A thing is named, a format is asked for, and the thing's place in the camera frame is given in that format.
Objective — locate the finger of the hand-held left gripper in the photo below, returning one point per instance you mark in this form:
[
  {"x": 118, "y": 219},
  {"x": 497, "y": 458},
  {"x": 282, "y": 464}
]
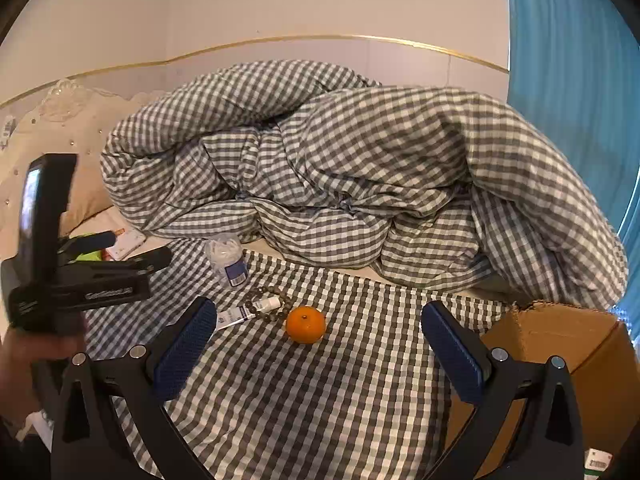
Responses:
[
  {"x": 97, "y": 241},
  {"x": 145, "y": 261}
]

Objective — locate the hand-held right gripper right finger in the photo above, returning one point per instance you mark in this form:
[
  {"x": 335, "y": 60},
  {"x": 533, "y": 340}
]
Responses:
[{"x": 455, "y": 355}]

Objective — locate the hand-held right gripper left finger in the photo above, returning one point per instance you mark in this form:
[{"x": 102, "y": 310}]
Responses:
[{"x": 185, "y": 350}]

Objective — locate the white ointment tube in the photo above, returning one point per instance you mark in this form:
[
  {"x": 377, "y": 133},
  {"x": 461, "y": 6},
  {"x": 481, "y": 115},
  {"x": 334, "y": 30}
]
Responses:
[{"x": 240, "y": 314}]

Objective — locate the clear cotton swab jar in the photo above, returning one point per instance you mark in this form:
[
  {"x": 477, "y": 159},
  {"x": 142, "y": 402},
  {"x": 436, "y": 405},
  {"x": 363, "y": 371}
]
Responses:
[{"x": 227, "y": 260}]

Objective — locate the brown cardboard box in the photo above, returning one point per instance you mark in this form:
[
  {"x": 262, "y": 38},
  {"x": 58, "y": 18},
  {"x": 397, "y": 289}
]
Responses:
[{"x": 545, "y": 335}]

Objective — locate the orange mandarin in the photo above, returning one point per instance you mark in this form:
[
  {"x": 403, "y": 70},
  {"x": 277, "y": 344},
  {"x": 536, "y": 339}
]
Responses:
[{"x": 305, "y": 325}]

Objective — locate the green carton box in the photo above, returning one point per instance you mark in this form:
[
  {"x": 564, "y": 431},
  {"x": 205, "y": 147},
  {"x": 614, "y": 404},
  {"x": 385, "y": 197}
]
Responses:
[{"x": 597, "y": 460}]

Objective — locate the person's left hand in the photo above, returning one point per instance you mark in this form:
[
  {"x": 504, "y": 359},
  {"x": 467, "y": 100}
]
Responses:
[{"x": 20, "y": 360}]

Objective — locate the green snack packet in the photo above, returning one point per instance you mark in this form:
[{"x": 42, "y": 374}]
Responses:
[{"x": 90, "y": 256}]

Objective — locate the white power bank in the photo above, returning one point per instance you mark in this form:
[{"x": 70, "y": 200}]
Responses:
[{"x": 125, "y": 246}]

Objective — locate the beige beaded pillow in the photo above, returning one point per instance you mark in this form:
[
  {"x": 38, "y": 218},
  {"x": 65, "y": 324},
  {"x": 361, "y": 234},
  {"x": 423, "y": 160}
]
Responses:
[{"x": 85, "y": 130}]

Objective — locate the grey checked bed cloth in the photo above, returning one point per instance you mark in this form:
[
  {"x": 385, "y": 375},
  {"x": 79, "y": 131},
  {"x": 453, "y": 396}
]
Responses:
[{"x": 300, "y": 385}]

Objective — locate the grey checked duvet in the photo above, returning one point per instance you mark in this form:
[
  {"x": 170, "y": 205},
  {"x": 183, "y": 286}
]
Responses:
[{"x": 350, "y": 170}]

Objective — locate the white headboard with gold trim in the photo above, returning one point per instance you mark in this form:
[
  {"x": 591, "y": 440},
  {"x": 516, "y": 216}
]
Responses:
[{"x": 300, "y": 55}]

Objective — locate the blue curtain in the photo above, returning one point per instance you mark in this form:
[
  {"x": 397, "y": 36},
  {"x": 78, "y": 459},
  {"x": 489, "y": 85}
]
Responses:
[{"x": 570, "y": 110}]

